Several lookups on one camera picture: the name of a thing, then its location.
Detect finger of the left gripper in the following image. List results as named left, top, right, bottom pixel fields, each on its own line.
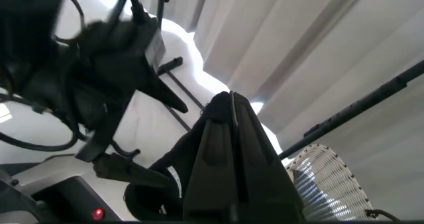
left=93, top=152, right=170, bottom=188

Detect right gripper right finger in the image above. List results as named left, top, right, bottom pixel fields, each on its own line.
left=231, top=91, right=304, bottom=222

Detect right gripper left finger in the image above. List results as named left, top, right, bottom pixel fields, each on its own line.
left=183, top=114, right=240, bottom=222

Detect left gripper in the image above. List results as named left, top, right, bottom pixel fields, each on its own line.
left=23, top=17, right=189, bottom=162

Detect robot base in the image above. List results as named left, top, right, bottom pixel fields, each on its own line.
left=0, top=152, right=124, bottom=223

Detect white laundry basket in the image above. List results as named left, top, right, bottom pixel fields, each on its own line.
left=285, top=143, right=401, bottom=222

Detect black clothes rack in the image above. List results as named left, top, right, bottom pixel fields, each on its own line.
left=155, top=0, right=424, bottom=161

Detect black cable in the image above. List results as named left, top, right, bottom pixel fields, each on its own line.
left=0, top=0, right=85, bottom=152

